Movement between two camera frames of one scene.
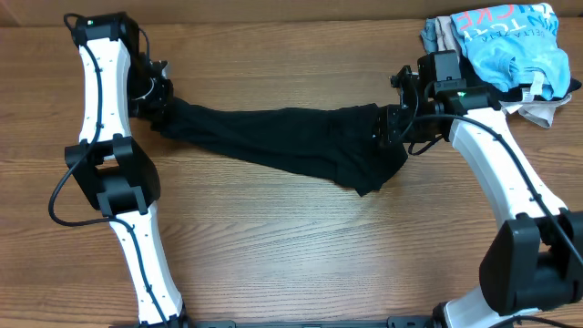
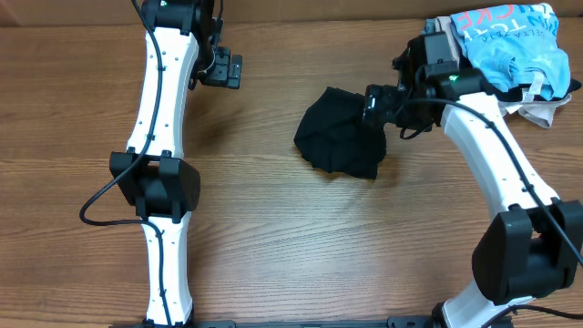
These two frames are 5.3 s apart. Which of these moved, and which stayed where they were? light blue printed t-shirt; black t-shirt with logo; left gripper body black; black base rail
Moved: black t-shirt with logo; left gripper body black
Stayed: light blue printed t-shirt; black base rail
